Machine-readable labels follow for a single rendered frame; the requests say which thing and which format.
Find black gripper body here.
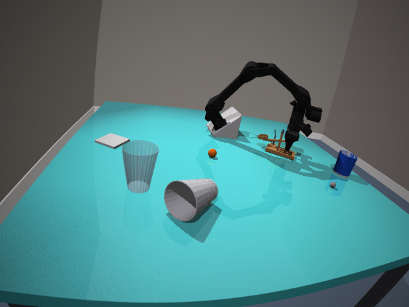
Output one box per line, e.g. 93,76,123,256
285,115,303,141

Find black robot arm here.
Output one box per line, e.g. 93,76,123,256
205,61,323,137

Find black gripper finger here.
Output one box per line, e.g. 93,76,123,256
285,137,296,151

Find orange ball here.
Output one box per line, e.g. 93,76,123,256
208,149,217,157

